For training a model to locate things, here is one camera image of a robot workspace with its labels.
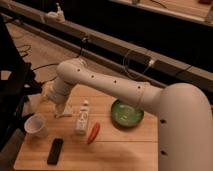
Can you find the white tube bottle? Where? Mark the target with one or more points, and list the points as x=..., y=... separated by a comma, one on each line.
x=82, y=120

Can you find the white crumpled cloth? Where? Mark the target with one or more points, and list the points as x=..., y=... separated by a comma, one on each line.
x=66, y=113

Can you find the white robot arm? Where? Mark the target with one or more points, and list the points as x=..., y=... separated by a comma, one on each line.
x=185, y=119

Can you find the long metal rail beam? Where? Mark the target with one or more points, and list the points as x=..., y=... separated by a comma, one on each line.
x=145, y=43

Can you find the black remote control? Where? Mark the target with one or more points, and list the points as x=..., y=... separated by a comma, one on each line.
x=55, y=151

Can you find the red chili pepper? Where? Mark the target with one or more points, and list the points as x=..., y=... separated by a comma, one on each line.
x=93, y=133

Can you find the white clamp on rail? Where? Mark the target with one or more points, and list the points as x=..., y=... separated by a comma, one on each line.
x=58, y=15

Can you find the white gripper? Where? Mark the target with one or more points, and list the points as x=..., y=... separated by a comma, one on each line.
x=60, y=107

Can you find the green bowl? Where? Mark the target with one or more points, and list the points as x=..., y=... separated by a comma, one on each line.
x=125, y=115

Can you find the black tripod stand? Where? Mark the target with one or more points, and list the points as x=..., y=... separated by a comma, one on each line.
x=17, y=81

